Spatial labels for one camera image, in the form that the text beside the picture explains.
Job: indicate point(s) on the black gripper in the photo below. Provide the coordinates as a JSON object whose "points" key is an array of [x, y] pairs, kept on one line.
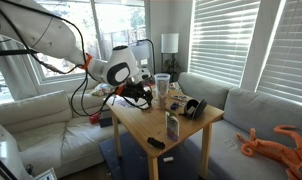
{"points": [[136, 90]]}

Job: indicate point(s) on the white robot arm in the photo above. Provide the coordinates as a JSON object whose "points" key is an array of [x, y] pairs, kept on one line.
{"points": [[47, 33]]}

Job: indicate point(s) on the stack of wooden blocks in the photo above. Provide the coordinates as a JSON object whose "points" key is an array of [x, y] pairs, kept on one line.
{"points": [[162, 95]]}

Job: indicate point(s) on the wooden table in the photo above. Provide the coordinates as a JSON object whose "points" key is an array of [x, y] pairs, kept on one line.
{"points": [[147, 121]]}

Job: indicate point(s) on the clear plastic container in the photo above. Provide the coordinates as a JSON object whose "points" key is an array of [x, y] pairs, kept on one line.
{"points": [[162, 85]]}

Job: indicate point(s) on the colourful sticker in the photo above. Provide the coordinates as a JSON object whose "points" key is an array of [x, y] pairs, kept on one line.
{"points": [[122, 102]]}

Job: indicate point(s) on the small blue object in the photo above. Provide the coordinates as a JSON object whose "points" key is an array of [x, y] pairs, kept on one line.
{"points": [[174, 106]]}

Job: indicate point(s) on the small patterned packet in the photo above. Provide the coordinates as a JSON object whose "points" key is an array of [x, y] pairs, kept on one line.
{"points": [[179, 97]]}

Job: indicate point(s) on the thin pen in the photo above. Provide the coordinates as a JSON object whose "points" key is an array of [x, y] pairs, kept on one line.
{"points": [[113, 101]]}

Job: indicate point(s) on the black remote control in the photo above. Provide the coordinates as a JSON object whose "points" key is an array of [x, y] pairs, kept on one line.
{"points": [[156, 143]]}

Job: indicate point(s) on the green house plant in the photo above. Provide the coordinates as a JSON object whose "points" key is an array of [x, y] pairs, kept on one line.
{"points": [[172, 66]]}

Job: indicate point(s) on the floral pillow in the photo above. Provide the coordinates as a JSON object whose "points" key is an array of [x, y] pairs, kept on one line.
{"points": [[102, 89]]}

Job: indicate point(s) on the dark book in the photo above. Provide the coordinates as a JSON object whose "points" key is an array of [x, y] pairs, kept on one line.
{"points": [[106, 122]]}

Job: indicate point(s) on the black headphones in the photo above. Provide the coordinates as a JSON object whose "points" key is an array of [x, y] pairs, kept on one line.
{"points": [[195, 108]]}

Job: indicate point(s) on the white panel on stand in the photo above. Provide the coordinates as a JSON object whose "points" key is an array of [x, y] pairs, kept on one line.
{"points": [[141, 51]]}

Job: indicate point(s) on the small red box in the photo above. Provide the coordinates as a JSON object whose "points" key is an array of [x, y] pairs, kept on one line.
{"points": [[94, 118]]}

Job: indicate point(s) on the small white eraser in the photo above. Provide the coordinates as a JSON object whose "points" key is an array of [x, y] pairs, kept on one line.
{"points": [[168, 159]]}

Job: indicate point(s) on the white floor lamp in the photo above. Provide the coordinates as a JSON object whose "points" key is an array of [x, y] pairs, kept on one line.
{"points": [[170, 42]]}

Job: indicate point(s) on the dark blue rug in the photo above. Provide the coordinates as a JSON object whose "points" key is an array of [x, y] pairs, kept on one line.
{"points": [[134, 163]]}

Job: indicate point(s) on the white framed window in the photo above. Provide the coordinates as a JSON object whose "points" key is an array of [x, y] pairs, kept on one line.
{"points": [[121, 23]]}

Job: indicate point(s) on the wide white window blinds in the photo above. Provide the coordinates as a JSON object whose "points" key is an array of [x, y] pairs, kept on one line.
{"points": [[221, 36]]}

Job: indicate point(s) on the white leather couch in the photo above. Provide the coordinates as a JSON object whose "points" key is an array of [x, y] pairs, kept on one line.
{"points": [[44, 133]]}

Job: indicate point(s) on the grey couch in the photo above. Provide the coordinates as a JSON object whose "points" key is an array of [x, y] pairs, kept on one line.
{"points": [[257, 116]]}

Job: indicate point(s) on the narrow white window blinds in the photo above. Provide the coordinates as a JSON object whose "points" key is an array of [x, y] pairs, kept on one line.
{"points": [[287, 50]]}

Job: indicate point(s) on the orange octopus plush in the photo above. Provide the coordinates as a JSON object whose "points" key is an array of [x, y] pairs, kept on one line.
{"points": [[291, 156]]}

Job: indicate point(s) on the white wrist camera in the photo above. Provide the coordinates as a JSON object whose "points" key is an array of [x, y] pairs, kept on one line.
{"points": [[145, 74]]}

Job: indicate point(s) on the white picture frame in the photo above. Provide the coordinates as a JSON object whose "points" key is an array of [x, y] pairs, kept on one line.
{"points": [[46, 175]]}

